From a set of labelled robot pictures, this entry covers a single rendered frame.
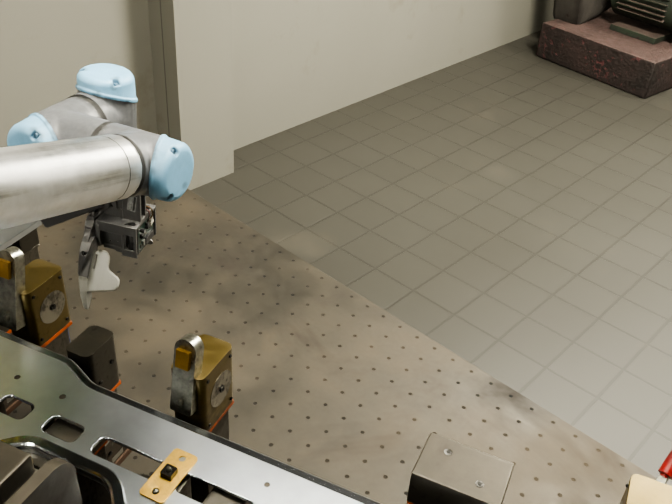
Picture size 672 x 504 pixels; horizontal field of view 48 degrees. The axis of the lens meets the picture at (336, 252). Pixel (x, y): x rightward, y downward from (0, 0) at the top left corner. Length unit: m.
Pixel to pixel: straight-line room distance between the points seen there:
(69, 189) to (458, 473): 0.61
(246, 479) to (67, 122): 0.51
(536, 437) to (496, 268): 1.73
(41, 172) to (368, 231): 2.67
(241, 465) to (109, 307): 0.83
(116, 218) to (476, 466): 0.61
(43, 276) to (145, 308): 0.49
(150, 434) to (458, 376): 0.77
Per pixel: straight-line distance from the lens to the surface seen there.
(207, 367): 1.14
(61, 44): 3.22
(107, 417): 1.15
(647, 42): 5.54
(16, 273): 1.30
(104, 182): 0.84
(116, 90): 1.04
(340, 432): 1.52
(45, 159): 0.78
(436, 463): 1.06
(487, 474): 1.07
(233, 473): 1.07
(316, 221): 3.39
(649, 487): 1.09
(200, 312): 1.78
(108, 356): 1.31
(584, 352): 2.95
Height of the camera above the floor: 1.83
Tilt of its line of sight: 35 degrees down
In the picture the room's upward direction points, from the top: 4 degrees clockwise
